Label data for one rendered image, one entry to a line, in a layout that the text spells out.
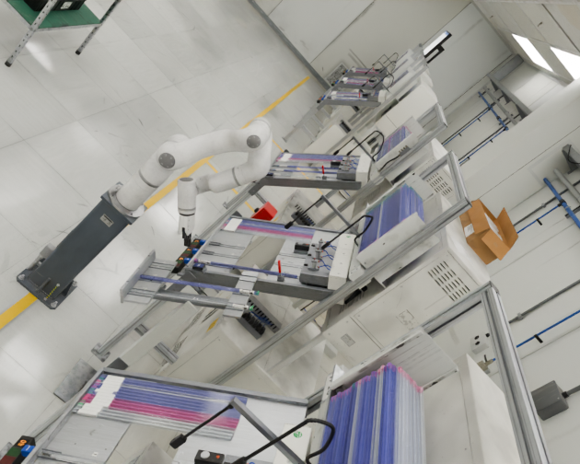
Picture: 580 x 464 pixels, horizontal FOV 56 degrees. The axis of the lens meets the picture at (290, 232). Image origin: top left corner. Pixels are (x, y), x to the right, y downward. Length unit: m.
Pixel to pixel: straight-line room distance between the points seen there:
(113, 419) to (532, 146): 4.59
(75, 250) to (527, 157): 4.16
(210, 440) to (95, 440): 0.33
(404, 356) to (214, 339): 1.37
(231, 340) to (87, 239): 0.84
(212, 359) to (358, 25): 8.89
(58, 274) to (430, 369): 1.96
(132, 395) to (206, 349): 0.97
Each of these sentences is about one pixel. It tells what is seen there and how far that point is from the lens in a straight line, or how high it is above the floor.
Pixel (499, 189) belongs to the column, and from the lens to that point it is 5.64.
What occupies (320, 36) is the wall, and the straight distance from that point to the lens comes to 11.07.
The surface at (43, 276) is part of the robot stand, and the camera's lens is 2.99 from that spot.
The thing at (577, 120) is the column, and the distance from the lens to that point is 5.61.
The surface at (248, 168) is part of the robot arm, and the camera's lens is 2.39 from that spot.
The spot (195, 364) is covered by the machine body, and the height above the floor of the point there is 0.36.
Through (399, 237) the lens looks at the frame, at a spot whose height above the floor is 1.59.
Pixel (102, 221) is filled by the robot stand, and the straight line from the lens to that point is 2.67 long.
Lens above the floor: 2.19
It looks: 24 degrees down
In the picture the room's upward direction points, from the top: 51 degrees clockwise
